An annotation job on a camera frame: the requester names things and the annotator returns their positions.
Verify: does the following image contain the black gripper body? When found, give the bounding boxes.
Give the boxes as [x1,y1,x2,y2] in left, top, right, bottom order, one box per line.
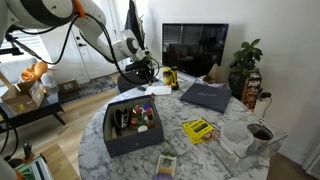
[125,60,154,79]

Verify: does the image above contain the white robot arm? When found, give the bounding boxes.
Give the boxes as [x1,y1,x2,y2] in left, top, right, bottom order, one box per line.
[0,0,154,85]

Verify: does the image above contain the yellow lidded jar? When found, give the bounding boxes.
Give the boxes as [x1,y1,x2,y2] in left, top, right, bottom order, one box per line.
[163,67,172,85]

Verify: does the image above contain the clear plastic jar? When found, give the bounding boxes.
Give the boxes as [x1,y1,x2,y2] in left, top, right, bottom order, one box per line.
[219,122,254,158]

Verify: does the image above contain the white paper sheet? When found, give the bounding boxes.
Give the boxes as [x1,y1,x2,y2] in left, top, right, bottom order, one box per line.
[145,86,171,95]

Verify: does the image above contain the grey chair back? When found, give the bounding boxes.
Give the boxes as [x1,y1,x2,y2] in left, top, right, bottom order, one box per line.
[117,71,151,93]

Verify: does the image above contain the black yellow bottle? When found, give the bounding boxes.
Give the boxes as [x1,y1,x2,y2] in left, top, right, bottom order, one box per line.
[171,66,179,90]

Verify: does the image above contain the grey patterned rug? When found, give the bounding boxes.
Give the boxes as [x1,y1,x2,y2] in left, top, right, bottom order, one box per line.
[79,75,116,98]

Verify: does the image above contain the hanging dark jacket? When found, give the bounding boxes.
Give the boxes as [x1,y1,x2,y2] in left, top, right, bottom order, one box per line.
[125,0,145,49]

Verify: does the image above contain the black sunglasses in box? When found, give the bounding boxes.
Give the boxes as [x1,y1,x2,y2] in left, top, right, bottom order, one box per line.
[114,109,129,129]

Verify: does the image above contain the dark blue open box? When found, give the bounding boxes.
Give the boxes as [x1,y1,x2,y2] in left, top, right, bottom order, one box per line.
[103,96,164,158]

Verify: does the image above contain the black television screen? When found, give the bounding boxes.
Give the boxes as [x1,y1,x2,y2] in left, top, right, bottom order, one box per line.
[162,23,229,77]

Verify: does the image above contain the brown paper bag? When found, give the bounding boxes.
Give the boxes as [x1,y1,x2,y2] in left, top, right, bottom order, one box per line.
[203,64,226,84]

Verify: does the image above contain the dark blue box lid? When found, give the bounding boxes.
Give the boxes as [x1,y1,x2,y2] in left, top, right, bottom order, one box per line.
[180,83,231,113]

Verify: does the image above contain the yellow black packet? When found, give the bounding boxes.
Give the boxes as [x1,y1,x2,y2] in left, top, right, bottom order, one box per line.
[182,118,215,144]

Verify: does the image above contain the small flat cardboard box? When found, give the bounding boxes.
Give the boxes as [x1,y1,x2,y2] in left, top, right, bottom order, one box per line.
[58,79,80,93]

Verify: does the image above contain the green snack packet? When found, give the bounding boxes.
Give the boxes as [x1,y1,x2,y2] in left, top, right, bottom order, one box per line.
[156,152,177,176]

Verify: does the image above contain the green potted plant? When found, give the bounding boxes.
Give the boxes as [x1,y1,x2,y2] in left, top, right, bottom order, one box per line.
[228,38,263,100]

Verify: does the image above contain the purple object at edge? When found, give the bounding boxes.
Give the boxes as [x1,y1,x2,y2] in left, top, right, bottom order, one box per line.
[152,173,174,180]

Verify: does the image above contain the brown jenga box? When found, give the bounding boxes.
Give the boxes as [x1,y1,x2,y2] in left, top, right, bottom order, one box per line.
[241,70,262,111]

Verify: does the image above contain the orange plush toy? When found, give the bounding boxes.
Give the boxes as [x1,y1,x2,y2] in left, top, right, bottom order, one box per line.
[21,61,50,82]

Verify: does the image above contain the open cardboard box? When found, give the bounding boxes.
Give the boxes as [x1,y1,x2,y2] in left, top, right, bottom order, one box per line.
[1,80,44,115]

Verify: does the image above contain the clear acrylic tray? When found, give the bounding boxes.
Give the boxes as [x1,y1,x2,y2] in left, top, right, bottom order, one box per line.
[210,114,287,176]

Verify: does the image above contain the dark grey cup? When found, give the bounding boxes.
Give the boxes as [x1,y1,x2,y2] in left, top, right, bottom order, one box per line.
[247,124,274,155]

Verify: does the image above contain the stack of books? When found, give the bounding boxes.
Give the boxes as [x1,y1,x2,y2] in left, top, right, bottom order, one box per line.
[17,155,54,180]

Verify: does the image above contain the black low table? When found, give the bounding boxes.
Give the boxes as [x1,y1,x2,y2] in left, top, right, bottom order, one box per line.
[0,88,65,134]

